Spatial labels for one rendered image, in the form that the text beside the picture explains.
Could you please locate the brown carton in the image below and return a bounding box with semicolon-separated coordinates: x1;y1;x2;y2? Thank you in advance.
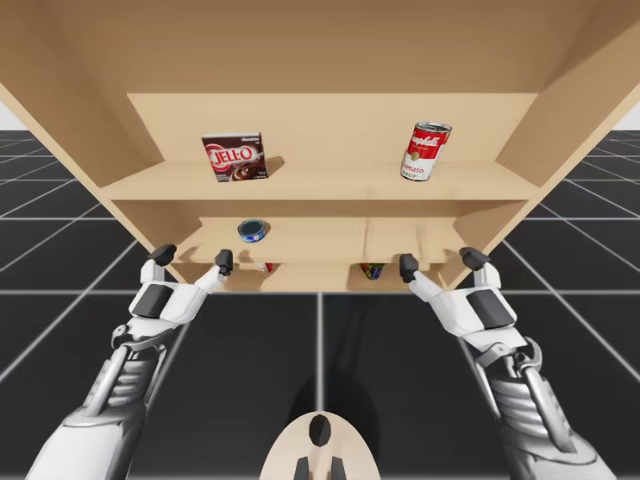
201;131;273;185

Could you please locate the red and white can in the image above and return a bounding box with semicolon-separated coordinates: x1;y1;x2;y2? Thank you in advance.
399;121;454;184

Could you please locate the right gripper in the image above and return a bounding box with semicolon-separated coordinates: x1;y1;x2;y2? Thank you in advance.
397;246;519;338

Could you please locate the pale wooden shelf unit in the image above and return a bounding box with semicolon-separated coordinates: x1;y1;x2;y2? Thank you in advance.
0;0;640;294

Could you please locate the tan robot part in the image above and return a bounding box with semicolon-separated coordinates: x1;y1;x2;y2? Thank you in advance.
259;409;383;480

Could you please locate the blue flat can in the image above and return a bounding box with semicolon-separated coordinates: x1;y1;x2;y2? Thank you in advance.
236;218;273;245

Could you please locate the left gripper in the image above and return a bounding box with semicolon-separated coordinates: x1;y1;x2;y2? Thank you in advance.
128;243;236;327

